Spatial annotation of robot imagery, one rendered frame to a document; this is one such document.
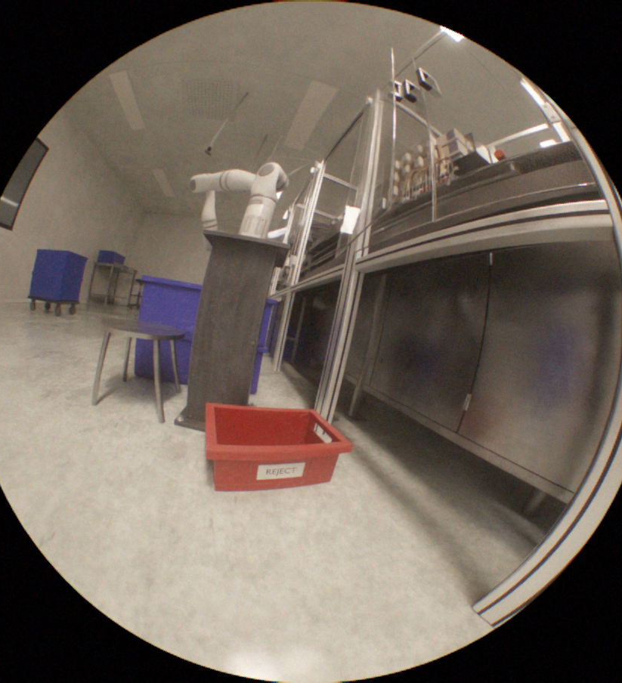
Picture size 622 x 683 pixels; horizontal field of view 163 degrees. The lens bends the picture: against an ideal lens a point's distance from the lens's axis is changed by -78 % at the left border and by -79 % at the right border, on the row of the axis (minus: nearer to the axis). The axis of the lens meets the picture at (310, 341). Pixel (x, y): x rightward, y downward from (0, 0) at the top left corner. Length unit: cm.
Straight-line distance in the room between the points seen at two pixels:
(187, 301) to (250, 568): 88
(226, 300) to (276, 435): 39
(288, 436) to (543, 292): 80
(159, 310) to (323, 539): 93
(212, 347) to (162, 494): 39
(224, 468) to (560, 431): 74
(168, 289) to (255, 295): 48
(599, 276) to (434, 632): 74
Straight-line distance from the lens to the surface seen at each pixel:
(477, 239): 42
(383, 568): 44
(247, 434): 59
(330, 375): 70
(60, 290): 273
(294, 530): 44
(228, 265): 61
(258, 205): 72
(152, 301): 99
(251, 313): 59
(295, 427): 62
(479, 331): 72
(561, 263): 71
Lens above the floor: 35
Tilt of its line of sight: 4 degrees down
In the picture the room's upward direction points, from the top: 12 degrees clockwise
